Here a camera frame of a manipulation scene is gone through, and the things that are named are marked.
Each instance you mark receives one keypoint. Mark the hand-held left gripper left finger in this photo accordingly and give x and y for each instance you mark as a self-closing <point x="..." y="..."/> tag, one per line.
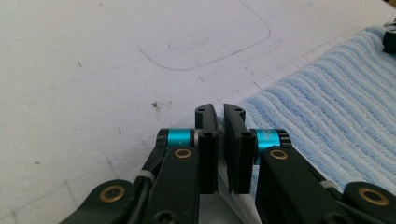
<point x="208" y="155"/>

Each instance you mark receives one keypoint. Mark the light blue striped towel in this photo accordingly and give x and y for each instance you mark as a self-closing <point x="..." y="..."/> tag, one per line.
<point x="327" y="109"/>

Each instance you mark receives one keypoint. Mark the white foam mat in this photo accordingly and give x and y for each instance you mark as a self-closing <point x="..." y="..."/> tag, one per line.
<point x="93" y="77"/>

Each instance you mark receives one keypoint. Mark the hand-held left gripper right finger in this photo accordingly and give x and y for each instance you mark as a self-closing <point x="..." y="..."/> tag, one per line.
<point x="239" y="158"/>

